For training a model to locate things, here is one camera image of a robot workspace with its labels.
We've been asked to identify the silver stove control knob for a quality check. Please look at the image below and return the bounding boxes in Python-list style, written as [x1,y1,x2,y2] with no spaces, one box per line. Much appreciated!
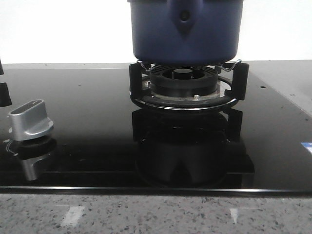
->
[9,99,54,141]

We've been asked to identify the blue cooking pot with handle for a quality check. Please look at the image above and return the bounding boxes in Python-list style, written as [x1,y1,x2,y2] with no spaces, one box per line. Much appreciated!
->
[128,0,243,66]

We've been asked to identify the blue white sticker label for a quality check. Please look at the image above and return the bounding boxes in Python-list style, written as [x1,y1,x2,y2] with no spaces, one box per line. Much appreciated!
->
[301,142,312,154]

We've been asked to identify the black gas burner head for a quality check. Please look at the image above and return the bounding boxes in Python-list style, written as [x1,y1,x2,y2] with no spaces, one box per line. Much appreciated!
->
[150,66,218,98]

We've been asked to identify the black left pot support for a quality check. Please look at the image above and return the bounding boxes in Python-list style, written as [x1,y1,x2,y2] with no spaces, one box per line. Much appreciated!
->
[0,58,12,107]

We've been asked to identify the black gas stove glass top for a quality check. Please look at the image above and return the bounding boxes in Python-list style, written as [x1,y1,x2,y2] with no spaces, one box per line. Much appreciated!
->
[0,61,312,196]

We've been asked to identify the black pot support ring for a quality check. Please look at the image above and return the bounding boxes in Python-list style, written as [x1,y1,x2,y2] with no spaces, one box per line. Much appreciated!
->
[128,59,250,112]

